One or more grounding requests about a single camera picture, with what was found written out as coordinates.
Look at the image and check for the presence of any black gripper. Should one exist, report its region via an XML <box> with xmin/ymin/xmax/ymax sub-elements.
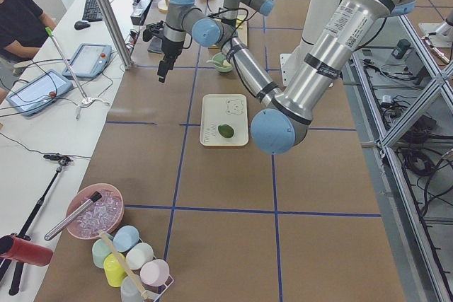
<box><xmin>157</xmin><ymin>38</ymin><xmax>183</xmax><ymax>83</ymax></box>

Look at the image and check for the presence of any light green bowl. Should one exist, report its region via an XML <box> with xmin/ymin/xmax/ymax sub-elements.
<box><xmin>212</xmin><ymin>52</ymin><xmax>233</xmax><ymax>73</ymax></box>

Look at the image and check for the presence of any pink bowl with ice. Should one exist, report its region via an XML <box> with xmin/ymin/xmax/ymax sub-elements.
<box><xmin>67</xmin><ymin>183</ymin><xmax>125</xmax><ymax>240</ymax></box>

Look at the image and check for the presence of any grey folded cloth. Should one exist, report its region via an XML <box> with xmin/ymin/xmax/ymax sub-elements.
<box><xmin>147</xmin><ymin>39</ymin><xmax>162</xmax><ymax>54</ymax></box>

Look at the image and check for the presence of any cream bear tray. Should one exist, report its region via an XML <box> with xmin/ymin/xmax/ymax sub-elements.
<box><xmin>200</xmin><ymin>94</ymin><xmax>248</xmax><ymax>146</ymax></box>

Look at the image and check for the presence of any far teach pendant tablet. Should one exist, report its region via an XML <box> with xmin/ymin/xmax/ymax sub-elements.
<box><xmin>69</xmin><ymin>43</ymin><xmax>113</xmax><ymax>79</ymax></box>

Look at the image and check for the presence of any teach pendant tablet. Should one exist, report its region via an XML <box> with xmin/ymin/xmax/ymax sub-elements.
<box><xmin>6</xmin><ymin>69</ymin><xmax>73</xmax><ymax>116</ymax></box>
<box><xmin>69</xmin><ymin>43</ymin><xmax>113</xmax><ymax>79</ymax></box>

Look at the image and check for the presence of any wooden cutting board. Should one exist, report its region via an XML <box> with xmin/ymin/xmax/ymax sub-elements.
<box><xmin>208</xmin><ymin>18</ymin><xmax>249</xmax><ymax>50</ymax></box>

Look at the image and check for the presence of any green avocado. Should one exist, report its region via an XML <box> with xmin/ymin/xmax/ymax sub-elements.
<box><xmin>217</xmin><ymin>124</ymin><xmax>234</xmax><ymax>139</ymax></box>

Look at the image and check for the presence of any black keyboard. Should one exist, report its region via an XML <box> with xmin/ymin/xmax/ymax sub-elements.
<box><xmin>82</xmin><ymin>0</ymin><xmax>103</xmax><ymax>22</ymax></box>

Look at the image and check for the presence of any black computer mouse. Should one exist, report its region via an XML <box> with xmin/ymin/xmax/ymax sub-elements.
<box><xmin>74</xmin><ymin>20</ymin><xmax>91</xmax><ymax>30</ymax></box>

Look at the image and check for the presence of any silver rod with green tip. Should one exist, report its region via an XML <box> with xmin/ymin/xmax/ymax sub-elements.
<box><xmin>45</xmin><ymin>26</ymin><xmax>110</xmax><ymax>120</ymax></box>

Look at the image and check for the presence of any near teach pendant tablet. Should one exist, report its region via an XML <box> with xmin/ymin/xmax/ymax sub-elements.
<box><xmin>6</xmin><ymin>69</ymin><xmax>73</xmax><ymax>116</ymax></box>

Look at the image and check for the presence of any seated person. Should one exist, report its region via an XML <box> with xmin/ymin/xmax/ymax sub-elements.
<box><xmin>0</xmin><ymin>0</ymin><xmax>57</xmax><ymax>101</ymax></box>

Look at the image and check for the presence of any metal cylinder tool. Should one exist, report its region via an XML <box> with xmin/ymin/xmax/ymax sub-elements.
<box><xmin>44</xmin><ymin>191</ymin><xmax>102</xmax><ymax>241</ymax></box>

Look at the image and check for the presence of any blue cup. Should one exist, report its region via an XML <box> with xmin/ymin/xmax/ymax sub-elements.
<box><xmin>113</xmin><ymin>225</ymin><xmax>139</xmax><ymax>252</ymax></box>

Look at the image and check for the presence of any wooden stick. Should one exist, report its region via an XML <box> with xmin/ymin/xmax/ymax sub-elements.
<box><xmin>98</xmin><ymin>231</ymin><xmax>151</xmax><ymax>301</ymax></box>

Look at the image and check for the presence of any white cup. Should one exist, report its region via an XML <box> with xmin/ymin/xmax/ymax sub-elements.
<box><xmin>126</xmin><ymin>243</ymin><xmax>154</xmax><ymax>270</ymax></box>

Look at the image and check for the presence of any green cup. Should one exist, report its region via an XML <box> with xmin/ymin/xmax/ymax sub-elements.
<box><xmin>91</xmin><ymin>239</ymin><xmax>111</xmax><ymax>269</ymax></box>

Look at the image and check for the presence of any pink cup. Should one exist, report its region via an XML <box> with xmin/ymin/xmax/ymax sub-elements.
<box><xmin>140</xmin><ymin>259</ymin><xmax>170</xmax><ymax>286</ymax></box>

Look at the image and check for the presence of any yellow cup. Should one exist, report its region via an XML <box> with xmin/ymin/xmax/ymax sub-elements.
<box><xmin>103</xmin><ymin>253</ymin><xmax>127</xmax><ymax>288</ymax></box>

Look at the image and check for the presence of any grey cup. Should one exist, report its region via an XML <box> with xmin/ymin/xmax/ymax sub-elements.
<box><xmin>120</xmin><ymin>277</ymin><xmax>144</xmax><ymax>302</ymax></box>

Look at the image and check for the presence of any white cup rack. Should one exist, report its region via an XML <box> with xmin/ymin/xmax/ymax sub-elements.
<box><xmin>133</xmin><ymin>237</ymin><xmax>174</xmax><ymax>301</ymax></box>

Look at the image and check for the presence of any red cylinder bottle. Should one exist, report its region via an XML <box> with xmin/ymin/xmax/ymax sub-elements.
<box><xmin>1</xmin><ymin>235</ymin><xmax>53</xmax><ymax>267</ymax></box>

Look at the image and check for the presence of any black tripod stick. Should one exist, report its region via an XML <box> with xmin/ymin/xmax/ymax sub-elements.
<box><xmin>1</xmin><ymin>153</ymin><xmax>72</xmax><ymax>296</ymax></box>

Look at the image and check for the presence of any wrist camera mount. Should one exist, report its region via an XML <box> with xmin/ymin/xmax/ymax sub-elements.
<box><xmin>142</xmin><ymin>21</ymin><xmax>164</xmax><ymax>42</ymax></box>

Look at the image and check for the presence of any aluminium frame post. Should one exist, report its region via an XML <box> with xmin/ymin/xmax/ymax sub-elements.
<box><xmin>96</xmin><ymin>0</ymin><xmax>133</xmax><ymax>70</ymax></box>

